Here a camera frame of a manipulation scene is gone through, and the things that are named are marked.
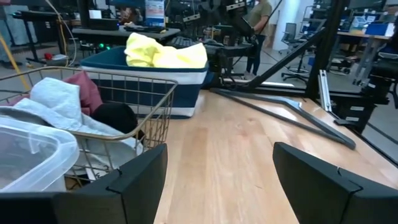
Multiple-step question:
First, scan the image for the grey desk top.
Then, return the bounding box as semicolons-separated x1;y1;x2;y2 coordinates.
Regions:
70;26;182;47

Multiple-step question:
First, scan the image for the black cloth with white tag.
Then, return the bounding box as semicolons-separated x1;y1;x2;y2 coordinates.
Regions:
91;102;146;142

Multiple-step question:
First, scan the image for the grey triangular hanger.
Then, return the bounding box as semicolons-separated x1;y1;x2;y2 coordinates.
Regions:
210;88;357;151

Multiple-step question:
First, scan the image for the aluminium profile bracket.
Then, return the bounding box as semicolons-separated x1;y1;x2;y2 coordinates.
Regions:
317;68;333;113

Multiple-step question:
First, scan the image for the black computer monitor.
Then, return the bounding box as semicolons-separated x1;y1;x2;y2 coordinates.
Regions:
77;0;147;31

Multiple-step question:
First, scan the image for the yellow t-shirt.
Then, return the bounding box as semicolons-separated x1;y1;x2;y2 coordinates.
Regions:
123;32;208;69

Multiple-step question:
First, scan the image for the black work table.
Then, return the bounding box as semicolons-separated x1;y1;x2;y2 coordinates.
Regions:
11;9;78;63

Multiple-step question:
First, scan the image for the white blue wipes tub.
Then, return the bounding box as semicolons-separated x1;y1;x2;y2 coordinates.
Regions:
144;0;166;28

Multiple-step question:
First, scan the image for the person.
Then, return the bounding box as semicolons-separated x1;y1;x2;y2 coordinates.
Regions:
244;0;275;78

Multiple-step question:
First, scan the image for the thick yellow cord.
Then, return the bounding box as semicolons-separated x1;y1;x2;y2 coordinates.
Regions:
0;30;31;91

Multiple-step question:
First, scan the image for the clear plastic bin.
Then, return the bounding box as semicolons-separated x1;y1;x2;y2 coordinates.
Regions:
0;116;80;194

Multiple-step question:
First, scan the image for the long yellow cable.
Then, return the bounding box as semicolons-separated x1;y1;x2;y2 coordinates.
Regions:
45;0;78;68

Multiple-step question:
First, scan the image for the copper wire basket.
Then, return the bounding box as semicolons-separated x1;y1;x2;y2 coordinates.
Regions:
0;65;179;187

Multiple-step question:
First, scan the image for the navy white striped fabric bin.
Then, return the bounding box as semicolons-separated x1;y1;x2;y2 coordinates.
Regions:
80;45;210;119

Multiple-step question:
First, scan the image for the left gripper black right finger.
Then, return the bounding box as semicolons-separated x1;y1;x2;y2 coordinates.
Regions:
272;141;398;224

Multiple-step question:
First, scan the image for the blue storage box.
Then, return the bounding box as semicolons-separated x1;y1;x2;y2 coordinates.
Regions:
365;22;396;37

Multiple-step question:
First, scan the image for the maroon cloth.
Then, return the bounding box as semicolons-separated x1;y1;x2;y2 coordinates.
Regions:
7;70;104;116

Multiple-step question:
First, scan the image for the grey office chair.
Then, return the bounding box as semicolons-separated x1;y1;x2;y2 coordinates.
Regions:
280;22;301;78

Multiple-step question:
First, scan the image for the black metal table frame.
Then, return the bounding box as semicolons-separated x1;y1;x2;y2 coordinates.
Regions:
214;0;398;166

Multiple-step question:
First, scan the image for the wooden workbench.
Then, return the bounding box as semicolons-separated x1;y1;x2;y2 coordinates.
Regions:
337;30;392;68

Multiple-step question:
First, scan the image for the light grey cloth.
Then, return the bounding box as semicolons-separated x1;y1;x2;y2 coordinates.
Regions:
0;77;144;180

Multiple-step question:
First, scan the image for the black block with white labels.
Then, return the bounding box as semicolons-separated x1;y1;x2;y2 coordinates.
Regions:
334;58;398;135

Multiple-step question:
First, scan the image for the backlit black keyboard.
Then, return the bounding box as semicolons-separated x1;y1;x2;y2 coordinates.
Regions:
167;36;201;50

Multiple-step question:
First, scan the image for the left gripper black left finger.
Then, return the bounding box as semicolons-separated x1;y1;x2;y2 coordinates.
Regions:
0;142;169;224

